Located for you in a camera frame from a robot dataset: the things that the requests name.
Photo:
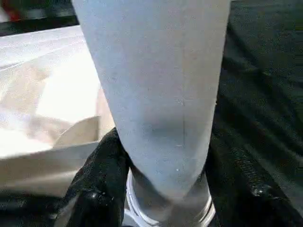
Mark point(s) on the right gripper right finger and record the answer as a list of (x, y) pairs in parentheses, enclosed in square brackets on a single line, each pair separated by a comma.
[(251, 194)]

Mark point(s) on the white plastic table leg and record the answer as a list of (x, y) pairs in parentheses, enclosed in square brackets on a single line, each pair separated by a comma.
[(156, 94)]

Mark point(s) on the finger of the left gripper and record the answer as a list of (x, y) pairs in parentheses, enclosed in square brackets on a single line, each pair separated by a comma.
[(23, 210)]

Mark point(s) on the white plastic table top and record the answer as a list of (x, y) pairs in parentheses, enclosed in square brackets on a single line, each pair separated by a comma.
[(47, 94)]

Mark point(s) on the white cabinet with glass doors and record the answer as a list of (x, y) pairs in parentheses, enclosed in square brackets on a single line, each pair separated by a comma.
[(28, 8)]

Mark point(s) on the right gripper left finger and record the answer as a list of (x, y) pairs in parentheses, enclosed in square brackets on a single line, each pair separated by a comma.
[(97, 189)]

